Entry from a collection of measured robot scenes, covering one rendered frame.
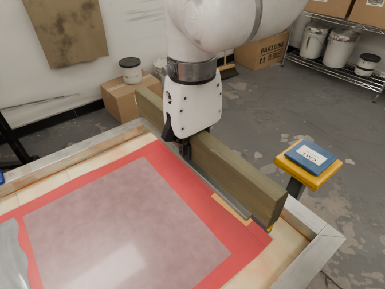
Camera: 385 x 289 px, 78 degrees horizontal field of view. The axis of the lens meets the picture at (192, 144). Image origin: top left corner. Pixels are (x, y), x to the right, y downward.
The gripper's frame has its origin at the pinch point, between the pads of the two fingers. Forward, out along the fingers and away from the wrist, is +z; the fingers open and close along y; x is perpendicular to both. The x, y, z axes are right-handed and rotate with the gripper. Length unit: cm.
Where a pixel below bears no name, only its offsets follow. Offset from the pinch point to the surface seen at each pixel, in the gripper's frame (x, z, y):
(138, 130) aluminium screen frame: 25.9, 12.3, -0.2
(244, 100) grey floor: 117, 109, 166
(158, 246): -6.7, 14.7, -13.8
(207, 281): -17.3, 14.8, -10.3
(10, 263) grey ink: 7.6, 14.0, -37.3
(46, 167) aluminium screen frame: 25.8, 11.3, -25.4
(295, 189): -12.2, 25.8, 29.5
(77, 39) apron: 195, 36, 31
